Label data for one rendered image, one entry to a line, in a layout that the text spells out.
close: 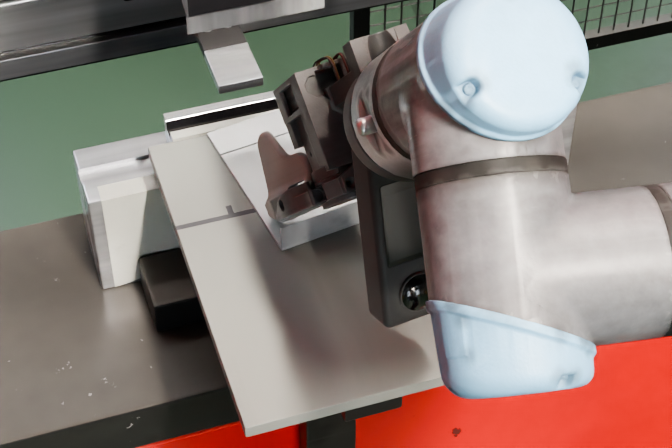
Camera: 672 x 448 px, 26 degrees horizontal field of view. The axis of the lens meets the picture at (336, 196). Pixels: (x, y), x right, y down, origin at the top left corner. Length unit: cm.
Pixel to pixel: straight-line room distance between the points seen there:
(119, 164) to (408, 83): 43
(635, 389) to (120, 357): 44
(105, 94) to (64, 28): 138
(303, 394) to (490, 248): 26
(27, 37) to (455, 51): 68
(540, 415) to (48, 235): 43
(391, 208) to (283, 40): 193
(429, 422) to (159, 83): 158
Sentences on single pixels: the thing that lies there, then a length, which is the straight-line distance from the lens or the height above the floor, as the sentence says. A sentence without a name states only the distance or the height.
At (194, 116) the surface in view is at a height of 100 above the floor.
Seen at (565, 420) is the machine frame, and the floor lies 72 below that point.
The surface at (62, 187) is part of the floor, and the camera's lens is 250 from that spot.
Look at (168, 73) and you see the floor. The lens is 270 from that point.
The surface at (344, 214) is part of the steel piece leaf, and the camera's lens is 98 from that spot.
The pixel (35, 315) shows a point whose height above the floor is 87.
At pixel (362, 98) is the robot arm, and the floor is 121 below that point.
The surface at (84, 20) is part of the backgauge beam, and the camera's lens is 129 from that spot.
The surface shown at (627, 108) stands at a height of 87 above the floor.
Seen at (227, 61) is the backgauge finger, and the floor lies 101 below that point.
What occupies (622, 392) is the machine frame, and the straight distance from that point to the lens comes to 126.
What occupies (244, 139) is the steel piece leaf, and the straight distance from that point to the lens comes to 106.
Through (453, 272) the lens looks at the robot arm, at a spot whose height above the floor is 121.
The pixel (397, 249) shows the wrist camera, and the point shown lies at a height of 110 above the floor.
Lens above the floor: 171
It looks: 45 degrees down
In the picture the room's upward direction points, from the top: straight up
